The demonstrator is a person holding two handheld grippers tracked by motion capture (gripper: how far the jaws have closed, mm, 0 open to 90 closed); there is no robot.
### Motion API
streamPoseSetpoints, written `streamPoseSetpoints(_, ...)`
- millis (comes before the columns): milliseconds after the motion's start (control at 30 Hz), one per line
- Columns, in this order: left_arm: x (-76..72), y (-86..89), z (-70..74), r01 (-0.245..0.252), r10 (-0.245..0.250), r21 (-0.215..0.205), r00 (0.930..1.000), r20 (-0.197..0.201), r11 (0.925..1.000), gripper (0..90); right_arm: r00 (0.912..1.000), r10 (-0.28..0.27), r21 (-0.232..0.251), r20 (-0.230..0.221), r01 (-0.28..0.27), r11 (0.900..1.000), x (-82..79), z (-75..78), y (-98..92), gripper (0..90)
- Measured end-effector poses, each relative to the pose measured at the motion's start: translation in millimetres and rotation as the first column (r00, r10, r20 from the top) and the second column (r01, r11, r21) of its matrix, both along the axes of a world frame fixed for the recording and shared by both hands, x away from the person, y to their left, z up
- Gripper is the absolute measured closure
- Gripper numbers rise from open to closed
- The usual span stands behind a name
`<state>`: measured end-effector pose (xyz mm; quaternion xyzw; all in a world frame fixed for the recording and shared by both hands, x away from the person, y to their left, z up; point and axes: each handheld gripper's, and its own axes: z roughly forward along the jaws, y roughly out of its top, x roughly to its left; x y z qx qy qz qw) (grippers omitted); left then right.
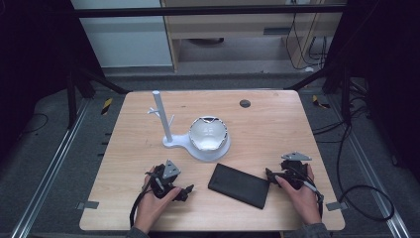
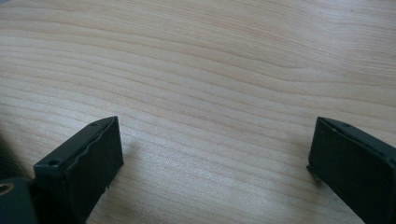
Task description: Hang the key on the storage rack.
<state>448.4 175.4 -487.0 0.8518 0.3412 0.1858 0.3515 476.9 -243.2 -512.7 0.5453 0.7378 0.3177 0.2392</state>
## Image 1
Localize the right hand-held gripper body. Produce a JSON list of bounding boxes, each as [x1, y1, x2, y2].
[[272, 151, 313, 191]]

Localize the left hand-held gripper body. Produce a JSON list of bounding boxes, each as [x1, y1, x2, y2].
[[145, 160, 186, 201]]

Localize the black pouch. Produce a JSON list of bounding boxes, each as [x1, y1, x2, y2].
[[207, 163, 270, 210]]

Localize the person's left hand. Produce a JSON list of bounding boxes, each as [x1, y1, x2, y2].
[[133, 166, 183, 234]]

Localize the person's right hand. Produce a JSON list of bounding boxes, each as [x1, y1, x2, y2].
[[274, 164, 323, 226]]

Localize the white stand with pole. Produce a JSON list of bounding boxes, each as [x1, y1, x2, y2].
[[147, 89, 232, 164]]

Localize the grey tape piece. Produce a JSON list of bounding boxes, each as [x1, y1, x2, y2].
[[325, 200, 349, 212], [75, 199, 100, 211]]

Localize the white heart-shaped bowl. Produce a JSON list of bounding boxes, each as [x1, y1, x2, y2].
[[188, 115, 229, 153]]

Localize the yellow black striped tape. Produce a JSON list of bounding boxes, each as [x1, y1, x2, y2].
[[311, 94, 332, 110], [100, 97, 114, 116]]

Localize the black stand legs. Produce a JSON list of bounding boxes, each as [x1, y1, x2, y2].
[[64, 60, 131, 131], [292, 60, 356, 125]]

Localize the dark curtain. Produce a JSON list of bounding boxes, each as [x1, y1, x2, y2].
[[325, 0, 420, 182], [0, 0, 103, 160]]

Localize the white cabinet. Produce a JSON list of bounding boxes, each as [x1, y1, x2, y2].
[[70, 0, 174, 69]]

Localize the light wooden desk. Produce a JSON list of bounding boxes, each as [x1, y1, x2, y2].
[[159, 0, 346, 73]]

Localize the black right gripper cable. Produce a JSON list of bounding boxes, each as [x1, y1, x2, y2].
[[295, 170, 325, 220]]

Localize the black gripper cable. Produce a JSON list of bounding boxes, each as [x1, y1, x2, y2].
[[295, 170, 325, 220], [129, 175, 159, 228]]

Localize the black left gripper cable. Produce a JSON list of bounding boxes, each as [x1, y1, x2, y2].
[[129, 175, 159, 228]]

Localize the black looped floor cable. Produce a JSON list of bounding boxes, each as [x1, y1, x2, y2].
[[311, 112, 396, 223]]

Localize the metal floor rail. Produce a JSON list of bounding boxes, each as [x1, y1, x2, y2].
[[328, 93, 412, 238], [9, 98, 93, 238]]

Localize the hanging black cables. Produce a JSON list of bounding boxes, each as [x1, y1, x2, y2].
[[284, 0, 329, 71]]

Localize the thin black floor cable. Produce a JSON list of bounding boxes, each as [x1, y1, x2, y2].
[[19, 112, 50, 136]]

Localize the black horizontal frame bar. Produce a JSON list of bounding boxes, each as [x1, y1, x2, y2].
[[70, 3, 349, 19]]

